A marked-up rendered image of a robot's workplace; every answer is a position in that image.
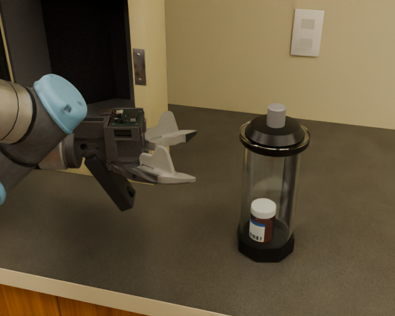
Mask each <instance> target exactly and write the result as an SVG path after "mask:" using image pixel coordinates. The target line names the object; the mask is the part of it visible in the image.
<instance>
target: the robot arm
mask: <svg viewBox="0 0 395 316"><path fill-rule="evenodd" d="M106 110H109V112H107V113H104V114H102V115H105V116H104V117H103V116H101V115H100V117H86V115H87V105H86V102H85V100H84V99H83V97H82V95H81V93H80V92H79V91H78V90H77V89H76V88H75V87H74V86H73V85H72V84H71V83H70V82H69V81H68V80H66V79H64V78H63V77H61V76H58V75H54V74H49V75H45V76H43V77H42V78H41V79H40V80H38V81H35V82H34V85H33V86H32V87H26V86H24V85H20V84H17V83H13V82H9V81H6V80H2V79H0V205H2V204H3V203H4V201H5V199H6V196H7V195H8V193H9V192H10V191H11V190H12V189H13V188H14V187H15V186H16V185H17V184H18V183H19V182H20V181H21V180H23V179H24V178H25V177H26V176H27V175H28V174H29V173H30V172H31V171H32V170H33V169H42V170H67V169H68V168H70V169H79V168H80V166H81V164H82V160H83V157H84V158H85V161H84V164H85V165H86V167H87V168H88V170H89V171H90V172H91V173H92V175H93V176H94V178H95V179H96V180H97V181H98V183H99V184H100V185H101V186H102V187H103V189H104V190H105V192H106V193H107V194H108V195H109V197H110V198H111V199H112V201H113V202H114V203H115V205H116V206H117V207H118V208H119V210H120V211H121V212H124V211H127V210H129V209H132V208H133V206H134V201H135V194H136V191H135V189H134V188H133V186H132V185H131V183H130V182H129V181H128V179H130V180H133V181H137V182H144V183H149V184H157V183H159V184H187V183H191V182H195V181H196V177H194V176H192V175H189V174H186V173H181V172H176V171H175V170H174V166H173V163H172V160H171V156H170V153H169V151H168V150H167V149H166V147H167V146H170V145H176V144H178V143H181V142H188V141H189V140H191V139H192V138H193V137H194V136H195V135H196V134H197V131H196V130H178V128H177V124H176V120H175V118H174V114H173V113H172V112H171V111H165V112H163V113H162V115H161V117H160V119H159V123H158V124H157V125H156V126H155V127H151V128H149V129H147V127H146V118H145V116H144V108H132V107H111V108H110V109H105V110H101V111H100V113H101V112H102V111H106ZM149 150H153V151H154V153H153V154H149Z"/></svg>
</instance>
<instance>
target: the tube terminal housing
mask: <svg viewBox="0 0 395 316"><path fill-rule="evenodd" d="M128 7H129V25H130V43H131V52H132V69H133V79H134V97H135V107H136V108H144V116H145V119H146V127H147V129H149V128H151V127H155V126H156V125H157V124H158V123H159V119H160V117H161V115H162V113H163V112H165V111H168V104H167V67H166V30H165V11H164V0H128ZM0 27H1V32H2V36H3V42H4V48H5V52H6V58H7V61H8V67H9V72H10V76H11V82H13V83H14V80H13V74H12V70H11V64H10V60H9V55H8V49H7V45H6V39H5V35H4V30H3V24H2V20H1V14H0ZM133 48H136V49H143V50H144V55H145V77H146V86H145V85H135V76H134V57H133ZM84 161H85V158H84V157H83V160H82V164H81V166H80V168H79V169H70V168H68V169H67V170H56V171H63V172H71V173H75V174H83V175H88V176H93V175H92V173H91V172H90V171H89V170H88V168H87V167H86V165H85V164H84Z"/></svg>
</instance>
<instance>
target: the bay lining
mask: <svg viewBox="0 0 395 316"><path fill-rule="evenodd" d="M0 14H1V20H2V24H3V30H4V35H5V39H6V45H7V49H8V55H9V60H10V64H11V70H12V74H13V80H14V83H17V84H20V85H24V86H26V87H32V86H33V85H34V82H35V81H38V80H40V79H41V78H42V77H43V76H45V75H49V74H54V75H58V76H61V77H63V78H64V79H66V80H68V81H69V82H70V83H71V84H72V85H73V86H74V87H75V88H76V89H77V90H78V91H79V92H80V93H81V95H82V97H83V99H84V100H85V102H86V104H87V105H88V104H91V103H97V102H102V101H105V100H111V99H114V98H122V99H128V100H131V101H133V102H134V103H135V97H134V79H133V69H132V52H131V43H130V25H129V7H128V0H0Z"/></svg>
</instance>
